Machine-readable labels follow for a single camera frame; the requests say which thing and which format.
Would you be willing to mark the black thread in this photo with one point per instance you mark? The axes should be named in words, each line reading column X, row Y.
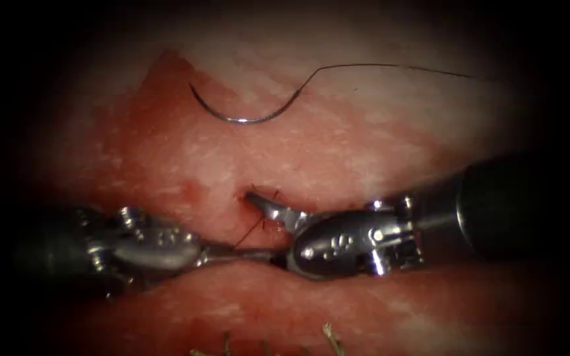
column 394, row 65

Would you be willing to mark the curved steel needle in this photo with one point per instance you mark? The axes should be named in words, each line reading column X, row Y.
column 240, row 120

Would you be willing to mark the left arm needle driver jaw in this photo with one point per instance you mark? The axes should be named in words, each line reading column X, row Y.
column 245, row 254

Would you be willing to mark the tissue pad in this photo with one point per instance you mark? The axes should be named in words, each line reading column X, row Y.
column 324, row 158

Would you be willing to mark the dark right arm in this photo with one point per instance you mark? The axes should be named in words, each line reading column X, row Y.
column 502, row 212

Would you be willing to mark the left arm needle driver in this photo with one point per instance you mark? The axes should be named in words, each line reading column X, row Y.
column 156, row 249

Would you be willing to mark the right arm needle driver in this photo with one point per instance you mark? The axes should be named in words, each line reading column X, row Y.
column 349, row 247

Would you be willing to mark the right arm needle driver jaw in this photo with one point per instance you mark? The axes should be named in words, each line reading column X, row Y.
column 272, row 208

